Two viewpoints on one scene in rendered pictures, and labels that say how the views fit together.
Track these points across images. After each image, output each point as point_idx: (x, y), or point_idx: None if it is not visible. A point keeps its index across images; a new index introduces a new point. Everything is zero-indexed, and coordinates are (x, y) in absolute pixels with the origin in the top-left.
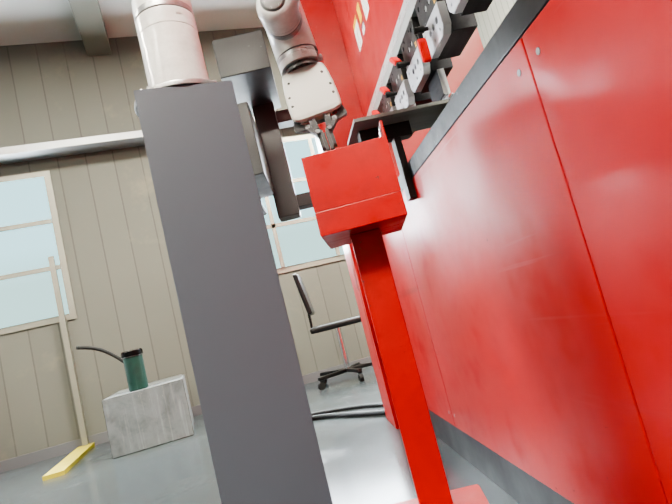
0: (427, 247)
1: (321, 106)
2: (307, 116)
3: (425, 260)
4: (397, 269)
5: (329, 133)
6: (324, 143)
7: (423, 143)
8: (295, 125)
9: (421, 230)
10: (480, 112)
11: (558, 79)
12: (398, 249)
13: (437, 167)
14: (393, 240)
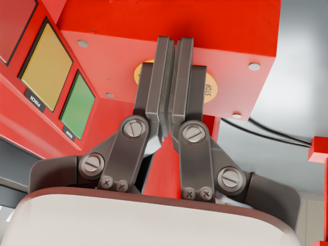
0: (120, 103)
1: (112, 230)
2: (213, 215)
3: (131, 103)
4: (165, 159)
5: (148, 94)
6: (189, 65)
7: (21, 178)
8: (288, 221)
9: (116, 126)
10: None
11: None
12: (154, 168)
13: (20, 112)
14: (155, 182)
